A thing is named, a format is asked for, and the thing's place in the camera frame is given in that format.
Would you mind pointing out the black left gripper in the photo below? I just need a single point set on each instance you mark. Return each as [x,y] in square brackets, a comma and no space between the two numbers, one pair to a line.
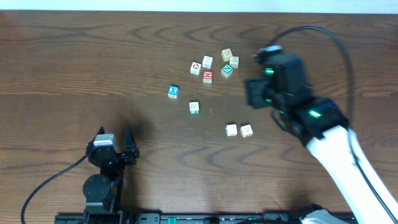
[121,155]

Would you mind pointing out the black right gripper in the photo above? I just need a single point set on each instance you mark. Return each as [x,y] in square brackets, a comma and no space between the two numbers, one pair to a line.
[255,93]

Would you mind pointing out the plain wooden block placed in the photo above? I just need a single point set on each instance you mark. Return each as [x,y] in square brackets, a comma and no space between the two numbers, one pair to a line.
[246,131]

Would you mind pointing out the yellow-edged wooden block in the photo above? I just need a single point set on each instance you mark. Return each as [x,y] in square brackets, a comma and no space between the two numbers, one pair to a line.
[231,130]

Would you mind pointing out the green-edged wooden block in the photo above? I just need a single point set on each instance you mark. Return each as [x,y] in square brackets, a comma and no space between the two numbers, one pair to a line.
[194,107]

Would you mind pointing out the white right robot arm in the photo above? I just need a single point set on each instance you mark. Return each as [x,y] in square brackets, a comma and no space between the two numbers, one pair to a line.
[325,132]

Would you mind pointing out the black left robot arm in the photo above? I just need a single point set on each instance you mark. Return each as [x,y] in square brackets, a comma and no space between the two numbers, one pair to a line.
[103,190]

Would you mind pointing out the plain wooden block top right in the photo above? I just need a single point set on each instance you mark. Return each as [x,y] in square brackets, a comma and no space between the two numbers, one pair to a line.
[234,61]

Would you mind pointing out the green N wooden block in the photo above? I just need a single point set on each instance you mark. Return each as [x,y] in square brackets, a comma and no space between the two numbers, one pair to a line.
[227,70]

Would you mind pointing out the blue X wooden block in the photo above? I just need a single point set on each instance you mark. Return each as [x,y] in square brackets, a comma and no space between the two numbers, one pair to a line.
[173,91]

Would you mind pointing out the yellow-print wooden block top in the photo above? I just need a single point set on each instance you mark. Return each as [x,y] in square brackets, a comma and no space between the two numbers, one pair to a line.
[226,54]

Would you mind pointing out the red M wooden block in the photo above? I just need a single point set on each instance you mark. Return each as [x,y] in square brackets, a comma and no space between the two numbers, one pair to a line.
[207,77]

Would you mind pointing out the plain wooden block upper middle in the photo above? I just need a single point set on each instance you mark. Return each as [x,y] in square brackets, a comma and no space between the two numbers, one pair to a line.
[207,62]

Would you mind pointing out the wooden block with round picture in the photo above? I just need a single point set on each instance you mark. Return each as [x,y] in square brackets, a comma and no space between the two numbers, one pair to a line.
[195,68]

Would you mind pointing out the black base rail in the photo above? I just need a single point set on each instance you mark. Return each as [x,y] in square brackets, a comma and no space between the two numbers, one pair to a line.
[156,218]

